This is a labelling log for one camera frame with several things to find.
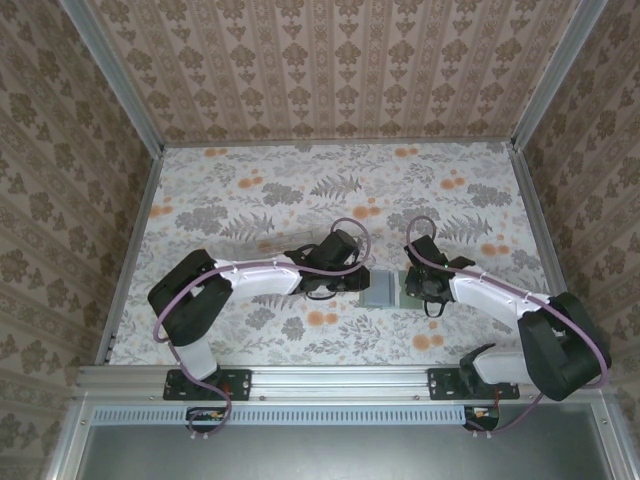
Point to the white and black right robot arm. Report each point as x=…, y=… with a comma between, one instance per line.
x=485, y=300

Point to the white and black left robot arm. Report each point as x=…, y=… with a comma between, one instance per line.
x=265, y=282

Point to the clear acrylic card holder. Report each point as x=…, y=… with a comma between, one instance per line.
x=260, y=247

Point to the small circuit board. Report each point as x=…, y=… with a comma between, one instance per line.
x=482, y=414
x=205, y=415

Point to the grey metal panel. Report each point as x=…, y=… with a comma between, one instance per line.
x=325, y=455

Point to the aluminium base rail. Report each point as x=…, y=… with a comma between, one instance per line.
x=340, y=382

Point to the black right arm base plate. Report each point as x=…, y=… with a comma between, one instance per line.
x=442, y=385

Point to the aluminium table side rail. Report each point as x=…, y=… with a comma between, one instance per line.
x=131, y=255
x=536, y=210

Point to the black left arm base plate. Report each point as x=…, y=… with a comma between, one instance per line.
x=240, y=385

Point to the aluminium frame post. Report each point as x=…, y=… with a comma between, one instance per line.
x=556, y=75
x=114, y=75

